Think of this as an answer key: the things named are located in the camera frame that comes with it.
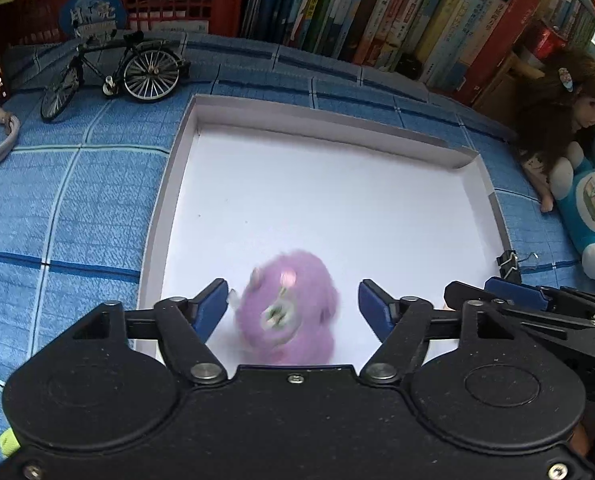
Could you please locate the black model bicycle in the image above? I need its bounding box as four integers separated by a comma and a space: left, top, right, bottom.
40, 30, 191, 123

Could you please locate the black binder clip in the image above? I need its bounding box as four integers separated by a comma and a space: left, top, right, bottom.
495, 250, 539, 284

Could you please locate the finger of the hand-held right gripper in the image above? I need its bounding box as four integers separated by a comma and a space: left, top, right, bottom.
484, 276, 562, 310
444, 281, 595, 328

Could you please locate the row of upright books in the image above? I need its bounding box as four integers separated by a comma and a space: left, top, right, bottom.
240, 0, 595, 107

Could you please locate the brown haired doll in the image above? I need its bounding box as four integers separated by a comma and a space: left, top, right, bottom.
515, 47, 595, 213

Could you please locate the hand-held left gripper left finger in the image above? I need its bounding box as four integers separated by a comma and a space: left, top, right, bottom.
72, 278, 229, 386

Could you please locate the white cardboard box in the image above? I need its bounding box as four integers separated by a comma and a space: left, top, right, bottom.
136, 92, 521, 368

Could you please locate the blue cat plush toy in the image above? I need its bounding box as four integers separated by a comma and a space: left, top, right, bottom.
549, 125, 595, 281

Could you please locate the yellow green tag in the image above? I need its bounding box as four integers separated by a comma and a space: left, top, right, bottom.
0, 427, 19, 459

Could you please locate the grey carabiner clip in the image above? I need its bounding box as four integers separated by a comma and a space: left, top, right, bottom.
0, 105, 22, 167

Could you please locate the purple plush toy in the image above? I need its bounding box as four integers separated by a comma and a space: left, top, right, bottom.
234, 252, 342, 367

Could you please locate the brown wooden box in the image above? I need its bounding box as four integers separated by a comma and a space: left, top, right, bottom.
475, 54, 531, 126

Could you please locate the person's right hand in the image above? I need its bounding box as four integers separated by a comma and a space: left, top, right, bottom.
571, 409, 595, 457

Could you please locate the blue checked bedsheet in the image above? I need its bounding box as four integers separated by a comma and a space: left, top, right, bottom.
0, 30, 595, 467

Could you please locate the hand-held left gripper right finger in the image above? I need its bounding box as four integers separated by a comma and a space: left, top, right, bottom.
358, 279, 517, 386

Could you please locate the white paper label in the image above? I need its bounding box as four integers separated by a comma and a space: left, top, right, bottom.
127, 20, 210, 34

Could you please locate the round blue sticker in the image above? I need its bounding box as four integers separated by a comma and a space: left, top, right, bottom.
58, 0, 128, 43

